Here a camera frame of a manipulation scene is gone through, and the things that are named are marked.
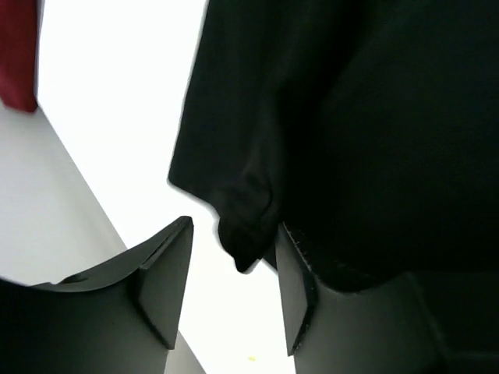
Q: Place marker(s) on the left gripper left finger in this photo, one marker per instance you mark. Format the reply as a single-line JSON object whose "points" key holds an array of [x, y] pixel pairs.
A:
{"points": [[118, 317]]}

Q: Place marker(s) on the dark red t shirt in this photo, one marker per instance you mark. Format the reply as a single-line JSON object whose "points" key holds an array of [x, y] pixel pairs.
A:
{"points": [[18, 43]]}

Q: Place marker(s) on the black t shirt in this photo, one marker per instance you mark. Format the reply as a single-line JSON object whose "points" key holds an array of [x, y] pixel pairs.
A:
{"points": [[371, 127]]}

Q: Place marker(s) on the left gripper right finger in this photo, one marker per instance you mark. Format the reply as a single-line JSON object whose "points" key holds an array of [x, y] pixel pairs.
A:
{"points": [[425, 322]]}

